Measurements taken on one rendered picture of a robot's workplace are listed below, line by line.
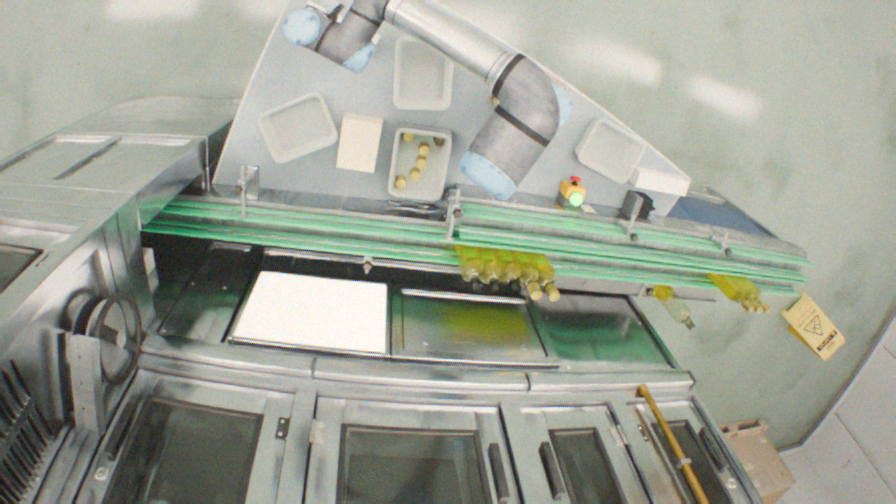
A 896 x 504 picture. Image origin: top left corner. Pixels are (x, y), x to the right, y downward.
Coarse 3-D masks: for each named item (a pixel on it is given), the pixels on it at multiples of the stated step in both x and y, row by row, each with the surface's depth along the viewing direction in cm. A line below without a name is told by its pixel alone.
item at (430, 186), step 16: (400, 144) 139; (416, 144) 139; (432, 144) 140; (448, 144) 133; (400, 160) 142; (432, 160) 143; (448, 160) 136; (432, 176) 146; (400, 192) 141; (416, 192) 143; (432, 192) 145
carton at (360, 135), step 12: (348, 120) 128; (360, 120) 129; (372, 120) 131; (348, 132) 130; (360, 132) 130; (372, 132) 131; (348, 144) 132; (360, 144) 132; (372, 144) 132; (348, 156) 133; (360, 156) 134; (372, 156) 134; (348, 168) 135; (360, 168) 136; (372, 168) 136
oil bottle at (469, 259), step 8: (456, 248) 144; (464, 248) 136; (472, 248) 137; (464, 256) 132; (472, 256) 133; (464, 264) 130; (472, 264) 129; (480, 264) 129; (464, 272) 129; (472, 272) 127; (480, 272) 128
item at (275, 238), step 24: (240, 240) 128; (264, 240) 130; (288, 240) 133; (312, 240) 136; (336, 240) 138; (360, 240) 141; (456, 264) 140; (552, 264) 151; (576, 264) 154; (768, 288) 170; (792, 288) 176
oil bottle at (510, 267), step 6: (498, 252) 138; (504, 252) 138; (510, 252) 139; (498, 258) 137; (504, 258) 135; (510, 258) 136; (504, 264) 132; (510, 264) 132; (516, 264) 133; (504, 270) 130; (510, 270) 130; (516, 270) 130; (504, 276) 130; (510, 276) 129; (516, 276) 130; (504, 282) 131
